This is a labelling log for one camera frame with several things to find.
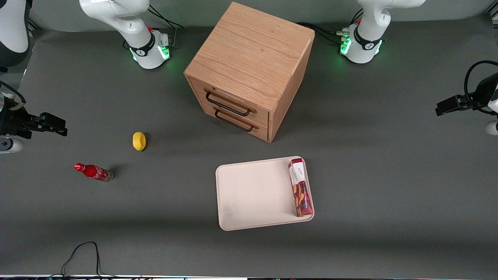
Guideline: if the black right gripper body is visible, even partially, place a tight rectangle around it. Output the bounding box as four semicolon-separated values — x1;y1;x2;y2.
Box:
0;102;40;140

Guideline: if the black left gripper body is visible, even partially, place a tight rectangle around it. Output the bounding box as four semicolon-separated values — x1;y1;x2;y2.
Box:
461;73;498;112

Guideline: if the red cookie box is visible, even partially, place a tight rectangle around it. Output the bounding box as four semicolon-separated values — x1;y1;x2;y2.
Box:
288;157;314;217

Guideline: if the cream plastic tray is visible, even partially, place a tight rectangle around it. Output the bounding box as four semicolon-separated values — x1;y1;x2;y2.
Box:
215;156;315;231

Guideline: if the red cola bottle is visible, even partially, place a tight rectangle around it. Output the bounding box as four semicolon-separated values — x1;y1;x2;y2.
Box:
74;163;114;182

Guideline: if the yellow lemon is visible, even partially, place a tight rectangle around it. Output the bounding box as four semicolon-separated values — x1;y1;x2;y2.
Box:
132;132;147;151

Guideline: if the dark grey table mat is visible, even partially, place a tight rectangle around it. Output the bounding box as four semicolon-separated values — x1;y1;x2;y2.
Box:
0;14;498;277

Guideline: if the wooden drawer front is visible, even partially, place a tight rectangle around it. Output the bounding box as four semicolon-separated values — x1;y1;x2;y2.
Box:
188;77;270;126
193;96;270;142

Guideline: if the oak wooden drawer cabinet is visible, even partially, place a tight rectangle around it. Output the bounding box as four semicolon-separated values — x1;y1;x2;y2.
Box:
184;2;316;143

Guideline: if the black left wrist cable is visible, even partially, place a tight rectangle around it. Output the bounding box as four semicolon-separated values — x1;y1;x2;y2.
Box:
463;60;498;116

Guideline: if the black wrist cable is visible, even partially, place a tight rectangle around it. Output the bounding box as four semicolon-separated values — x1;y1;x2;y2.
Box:
0;80;27;113
463;60;498;116

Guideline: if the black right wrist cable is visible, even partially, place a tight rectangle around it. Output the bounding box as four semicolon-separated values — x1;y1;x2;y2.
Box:
0;80;27;113

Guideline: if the thin black looped table cable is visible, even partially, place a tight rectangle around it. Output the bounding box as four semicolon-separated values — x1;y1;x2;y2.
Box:
60;241;117;279

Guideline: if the thick black left base cable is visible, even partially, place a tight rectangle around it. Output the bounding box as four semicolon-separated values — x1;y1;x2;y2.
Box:
297;22;345;44

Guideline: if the black right base cable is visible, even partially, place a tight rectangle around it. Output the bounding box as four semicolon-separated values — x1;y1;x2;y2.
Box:
148;4;184;49

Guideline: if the black metal drawer handle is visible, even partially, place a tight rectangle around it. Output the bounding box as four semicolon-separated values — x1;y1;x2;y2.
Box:
205;90;252;117
214;108;255;133

